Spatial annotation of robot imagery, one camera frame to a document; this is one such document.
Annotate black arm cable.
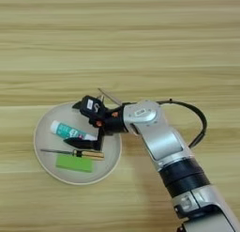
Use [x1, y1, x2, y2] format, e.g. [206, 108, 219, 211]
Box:
[156, 98, 208, 149]

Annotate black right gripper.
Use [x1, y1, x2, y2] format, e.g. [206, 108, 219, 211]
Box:
[63, 100, 129, 151]

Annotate white teal glue stick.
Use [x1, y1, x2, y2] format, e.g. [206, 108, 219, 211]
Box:
[50, 119, 98, 142]

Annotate black box with white label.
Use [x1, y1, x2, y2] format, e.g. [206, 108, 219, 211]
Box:
[79, 95, 109, 119]

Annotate round beige plate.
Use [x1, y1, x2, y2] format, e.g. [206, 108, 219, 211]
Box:
[33, 101, 123, 186]

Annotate yellow handled screwdriver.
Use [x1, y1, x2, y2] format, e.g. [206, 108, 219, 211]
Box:
[39, 147, 105, 162]

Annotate green rectangular block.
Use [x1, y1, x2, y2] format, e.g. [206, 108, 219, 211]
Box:
[55, 154, 95, 174]

